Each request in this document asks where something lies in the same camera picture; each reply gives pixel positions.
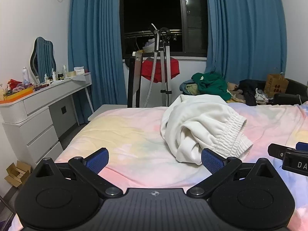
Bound red cloth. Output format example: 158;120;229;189
141;56;181;84

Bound grey bed frame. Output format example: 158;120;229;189
87;104;128;122

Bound blue curtain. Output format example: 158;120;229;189
68;0;128;126
205;0;288;83

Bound black sofa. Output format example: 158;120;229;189
257;78;308;106

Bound wavy-edged mirror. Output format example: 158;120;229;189
30;37;57;84

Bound pastel tie-dye bed sheet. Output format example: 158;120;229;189
54;99;308;231

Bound white cloth on windowsill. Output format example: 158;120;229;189
142;38;158;53

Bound green garment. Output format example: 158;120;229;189
191;72;233;101

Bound white vanity desk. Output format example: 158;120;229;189
0;72;95;172

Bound orange tray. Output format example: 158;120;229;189
4;87;34;101

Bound grey-blue garment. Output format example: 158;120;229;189
179;80;201;96

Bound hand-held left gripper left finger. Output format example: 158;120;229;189
33;148;124;199

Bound dark window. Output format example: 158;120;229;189
119;0;209;60

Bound brown paper bag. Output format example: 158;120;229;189
264;73;289;98

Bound white pants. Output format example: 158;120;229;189
160;94;254;166

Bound beige cloth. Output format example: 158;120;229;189
226;82;246;104

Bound black garment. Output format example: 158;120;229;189
238;79;261;106

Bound cardboard box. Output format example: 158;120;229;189
4;160;32;188

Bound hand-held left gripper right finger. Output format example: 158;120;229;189
186;148;278;199

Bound black and silver frame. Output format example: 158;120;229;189
122;50;145;108

